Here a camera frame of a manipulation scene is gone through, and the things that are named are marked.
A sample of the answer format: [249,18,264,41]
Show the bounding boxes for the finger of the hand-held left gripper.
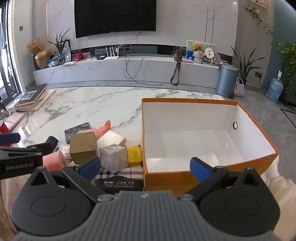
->
[0,133,21,146]
[0,142,56,155]

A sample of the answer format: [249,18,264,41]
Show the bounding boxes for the brown cardboard box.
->
[69,131,99,165]

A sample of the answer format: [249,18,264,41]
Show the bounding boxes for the hanging vine plant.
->
[243,3,275,44]

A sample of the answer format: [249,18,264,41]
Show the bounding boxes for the woven handbag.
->
[233,78,245,97]

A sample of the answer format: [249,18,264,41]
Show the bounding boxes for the dried yellow flowers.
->
[26,39,43,54]

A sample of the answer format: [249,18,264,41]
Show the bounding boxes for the red cup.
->
[0,120,11,147]

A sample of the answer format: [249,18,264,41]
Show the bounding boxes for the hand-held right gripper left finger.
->
[28,156,115,203]

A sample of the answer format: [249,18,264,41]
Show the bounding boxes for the dark printed box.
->
[64,122,92,142]

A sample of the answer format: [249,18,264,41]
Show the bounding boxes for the black cable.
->
[124,52,164,86]

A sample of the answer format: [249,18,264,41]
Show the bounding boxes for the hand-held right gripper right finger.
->
[178,157,266,203]

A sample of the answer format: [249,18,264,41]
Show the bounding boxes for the grey soundbar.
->
[132,45,158,55]

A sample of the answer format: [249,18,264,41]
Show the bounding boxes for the black television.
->
[74,0,157,39]

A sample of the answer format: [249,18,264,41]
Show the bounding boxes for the white marble tv console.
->
[33,54,220,90]

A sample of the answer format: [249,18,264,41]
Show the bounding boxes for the clear plastic bottle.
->
[62,46,71,62]

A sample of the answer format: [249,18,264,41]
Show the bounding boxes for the black cylindrical bottle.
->
[45,136,59,152]

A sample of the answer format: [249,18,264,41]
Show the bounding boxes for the green orchid plant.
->
[47,28,71,64]

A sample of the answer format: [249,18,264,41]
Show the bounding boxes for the pink tube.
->
[43,151,68,172]

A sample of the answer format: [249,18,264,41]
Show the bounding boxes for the blue water jug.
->
[266,77,284,104]

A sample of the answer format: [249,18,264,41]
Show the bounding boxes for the person's cream clothing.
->
[0,176,287,241]

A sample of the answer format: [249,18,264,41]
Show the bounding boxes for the green pothos plant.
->
[276,39,296,95]

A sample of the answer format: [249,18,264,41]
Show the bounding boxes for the white router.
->
[103,46,120,61]

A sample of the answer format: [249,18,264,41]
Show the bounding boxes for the grey round tin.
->
[193,50,204,64]

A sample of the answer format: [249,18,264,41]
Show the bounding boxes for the blue-grey pedal bin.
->
[216,63,239,98]

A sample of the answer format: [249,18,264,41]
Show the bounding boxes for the pink flat box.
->
[3,112,26,130]

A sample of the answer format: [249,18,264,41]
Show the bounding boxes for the small white packet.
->
[55,146,73,160]

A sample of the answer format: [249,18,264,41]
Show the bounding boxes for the pink plastic bottle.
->
[94,120,111,141]

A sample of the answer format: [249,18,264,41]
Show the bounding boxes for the gold vase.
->
[35,49,51,70]

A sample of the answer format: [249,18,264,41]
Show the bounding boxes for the black-framed glass door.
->
[0,0,24,103]

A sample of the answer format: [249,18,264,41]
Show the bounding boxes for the black remote-like case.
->
[94,166,144,193]

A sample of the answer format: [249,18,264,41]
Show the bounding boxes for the beige book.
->
[7,89,56,113]

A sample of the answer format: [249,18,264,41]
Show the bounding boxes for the framed wall picture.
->
[248,0,268,10]

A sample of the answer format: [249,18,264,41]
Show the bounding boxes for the yellow plastic case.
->
[127,145,143,166]

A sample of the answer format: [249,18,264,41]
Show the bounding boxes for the marble-patterned cube box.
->
[99,144,128,174]

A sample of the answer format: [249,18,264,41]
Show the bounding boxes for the orange cardboard box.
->
[141,98,279,197]

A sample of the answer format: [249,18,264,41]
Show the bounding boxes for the round white fan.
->
[203,47,214,63]

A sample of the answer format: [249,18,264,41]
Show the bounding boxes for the white rectangular box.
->
[97,130,127,149]

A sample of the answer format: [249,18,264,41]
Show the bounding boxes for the blue snack bag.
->
[46,57,61,68]

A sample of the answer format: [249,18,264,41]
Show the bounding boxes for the long-leaved potted plant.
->
[230,45,255,85]

